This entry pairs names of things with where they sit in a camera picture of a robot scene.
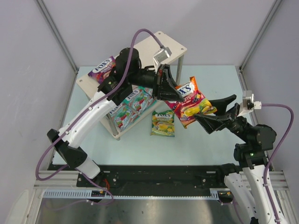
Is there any white slotted cable duct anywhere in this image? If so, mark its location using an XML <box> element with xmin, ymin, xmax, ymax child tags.
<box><xmin>43</xmin><ymin>188</ymin><xmax>229</xmax><ymax>200</ymax></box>

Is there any green Fox's spring tea bag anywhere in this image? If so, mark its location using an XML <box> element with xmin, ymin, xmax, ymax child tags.
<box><xmin>151</xmin><ymin>110</ymin><xmax>175</xmax><ymax>137</ymax></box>

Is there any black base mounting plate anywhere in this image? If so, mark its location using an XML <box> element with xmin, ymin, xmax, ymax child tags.
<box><xmin>76</xmin><ymin>164</ymin><xmax>234</xmax><ymax>197</ymax></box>

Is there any teal cherry mint candy bag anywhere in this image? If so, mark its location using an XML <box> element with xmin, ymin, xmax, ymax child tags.
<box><xmin>123</xmin><ymin>87</ymin><xmax>154</xmax><ymax>115</ymax></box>

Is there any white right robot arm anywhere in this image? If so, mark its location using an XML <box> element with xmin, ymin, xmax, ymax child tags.
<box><xmin>194</xmin><ymin>91</ymin><xmax>287</xmax><ymax>224</ymax></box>

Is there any purple Fox's berries candy bag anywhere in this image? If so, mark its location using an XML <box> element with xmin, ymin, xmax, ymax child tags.
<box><xmin>88</xmin><ymin>56</ymin><xmax>115</xmax><ymax>84</ymax></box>

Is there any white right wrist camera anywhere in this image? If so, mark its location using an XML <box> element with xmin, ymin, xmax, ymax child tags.
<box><xmin>237</xmin><ymin>90</ymin><xmax>262</xmax><ymax>117</ymax></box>

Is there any orange Fox's fruits candy bag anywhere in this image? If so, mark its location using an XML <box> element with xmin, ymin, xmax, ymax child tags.
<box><xmin>165</xmin><ymin>77</ymin><xmax>217</xmax><ymax>129</ymax></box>

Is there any teal Fox's mint candy bag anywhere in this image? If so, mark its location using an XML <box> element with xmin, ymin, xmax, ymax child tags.
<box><xmin>109</xmin><ymin>103</ymin><xmax>139</xmax><ymax>131</ymax></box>

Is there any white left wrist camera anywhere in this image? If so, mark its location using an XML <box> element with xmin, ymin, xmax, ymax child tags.
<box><xmin>153</xmin><ymin>47</ymin><xmax>172</xmax><ymax>72</ymax></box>

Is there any light wooden two-tier shelf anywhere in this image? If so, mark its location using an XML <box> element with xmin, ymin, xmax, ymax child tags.
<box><xmin>76</xmin><ymin>31</ymin><xmax>188</xmax><ymax>141</ymax></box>

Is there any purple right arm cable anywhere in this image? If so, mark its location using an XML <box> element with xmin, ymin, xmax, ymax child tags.
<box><xmin>233</xmin><ymin>102</ymin><xmax>295</xmax><ymax>224</ymax></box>

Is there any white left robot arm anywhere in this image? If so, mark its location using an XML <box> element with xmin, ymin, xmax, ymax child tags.
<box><xmin>47</xmin><ymin>46</ymin><xmax>183</xmax><ymax>179</ymax></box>

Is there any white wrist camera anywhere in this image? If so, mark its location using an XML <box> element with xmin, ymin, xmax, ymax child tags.
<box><xmin>237</xmin><ymin>90</ymin><xmax>262</xmax><ymax>117</ymax></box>
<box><xmin>153</xmin><ymin>47</ymin><xmax>172</xmax><ymax>72</ymax></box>

